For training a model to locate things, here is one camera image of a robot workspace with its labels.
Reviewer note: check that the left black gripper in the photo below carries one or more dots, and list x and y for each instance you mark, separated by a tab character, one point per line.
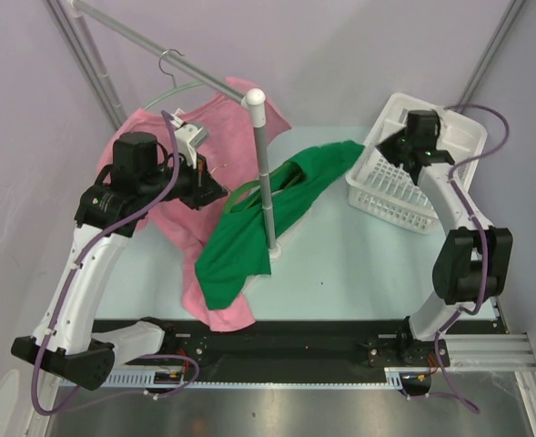
203	188

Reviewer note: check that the green hanger with gold hook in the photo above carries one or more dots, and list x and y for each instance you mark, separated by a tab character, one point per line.
284	178

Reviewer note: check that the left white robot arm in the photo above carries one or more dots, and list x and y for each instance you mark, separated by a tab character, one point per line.
142	174

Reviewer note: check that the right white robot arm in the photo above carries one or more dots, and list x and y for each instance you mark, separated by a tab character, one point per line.
474	260

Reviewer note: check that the pink t shirt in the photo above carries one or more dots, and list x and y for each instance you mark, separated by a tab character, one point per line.
231	156

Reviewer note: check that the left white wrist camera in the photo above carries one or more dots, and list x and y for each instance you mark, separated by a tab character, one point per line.
189	136

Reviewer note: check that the light green wire hanger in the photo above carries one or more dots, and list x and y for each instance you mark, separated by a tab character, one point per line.
176	88

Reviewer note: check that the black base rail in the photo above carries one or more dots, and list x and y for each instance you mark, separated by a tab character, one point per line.
311	352

